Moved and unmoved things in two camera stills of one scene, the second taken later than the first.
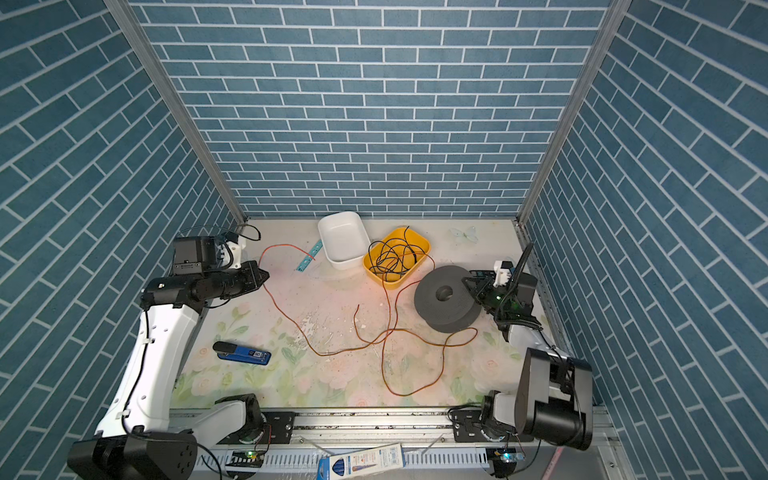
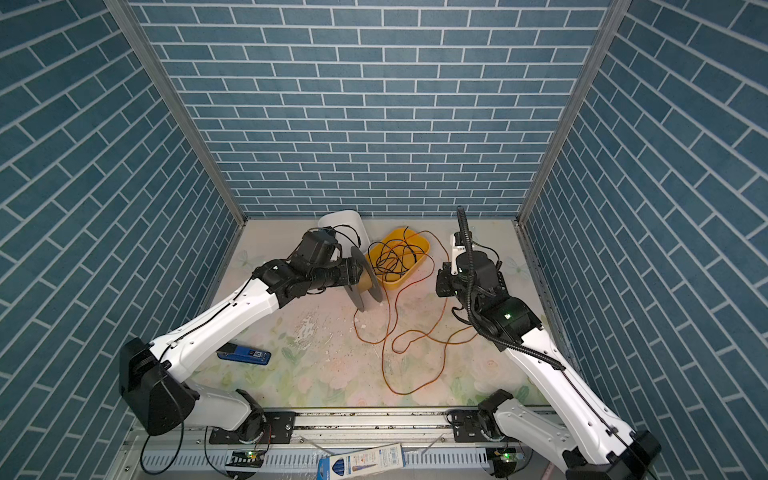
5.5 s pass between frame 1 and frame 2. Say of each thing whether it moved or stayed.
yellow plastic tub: stayed
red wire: moved
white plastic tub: stayed
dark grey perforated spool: moved
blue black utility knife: stayed
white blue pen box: stayed
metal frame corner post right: stayed
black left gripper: moved
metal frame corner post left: stayed
